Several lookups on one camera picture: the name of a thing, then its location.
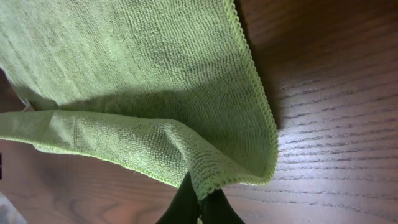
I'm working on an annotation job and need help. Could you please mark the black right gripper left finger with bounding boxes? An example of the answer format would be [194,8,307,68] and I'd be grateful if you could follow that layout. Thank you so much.
[156,172,199,224]

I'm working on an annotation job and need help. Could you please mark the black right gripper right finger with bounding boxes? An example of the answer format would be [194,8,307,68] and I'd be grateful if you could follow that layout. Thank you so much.
[201,189,244,224]

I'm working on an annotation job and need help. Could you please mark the light green microfiber cloth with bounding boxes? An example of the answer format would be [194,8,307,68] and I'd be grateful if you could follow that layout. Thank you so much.
[1,0,278,200]

